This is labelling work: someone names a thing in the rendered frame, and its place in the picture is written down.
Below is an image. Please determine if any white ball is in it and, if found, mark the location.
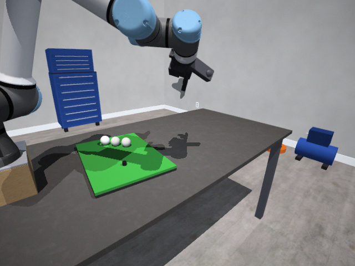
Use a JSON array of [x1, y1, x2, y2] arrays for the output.
[[121, 137, 131, 147], [111, 137, 120, 146], [100, 136, 110, 145]]

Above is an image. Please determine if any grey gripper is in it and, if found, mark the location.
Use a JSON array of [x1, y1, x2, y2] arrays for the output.
[[168, 48, 195, 99]]

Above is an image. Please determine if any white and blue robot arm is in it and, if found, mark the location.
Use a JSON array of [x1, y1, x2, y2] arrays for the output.
[[0, 0, 214, 168]]

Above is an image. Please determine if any green rectangular mat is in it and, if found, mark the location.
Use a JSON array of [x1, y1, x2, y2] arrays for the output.
[[76, 133, 177, 198]]

